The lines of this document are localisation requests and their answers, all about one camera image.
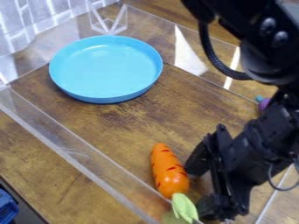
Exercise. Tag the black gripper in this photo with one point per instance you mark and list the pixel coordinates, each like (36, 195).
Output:
(241, 162)

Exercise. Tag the orange toy carrot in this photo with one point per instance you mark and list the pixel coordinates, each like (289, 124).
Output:
(172, 182)

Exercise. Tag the blue plastic plate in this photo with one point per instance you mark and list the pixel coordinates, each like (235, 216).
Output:
(105, 69)

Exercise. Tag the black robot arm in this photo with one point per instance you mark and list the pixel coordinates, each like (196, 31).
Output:
(265, 26)

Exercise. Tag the blue object at corner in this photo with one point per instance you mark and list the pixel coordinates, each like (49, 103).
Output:
(8, 207)

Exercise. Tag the clear acrylic enclosure wall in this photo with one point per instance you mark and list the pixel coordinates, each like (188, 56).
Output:
(76, 157)

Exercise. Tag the purple toy eggplant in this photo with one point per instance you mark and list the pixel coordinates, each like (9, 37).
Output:
(261, 102)

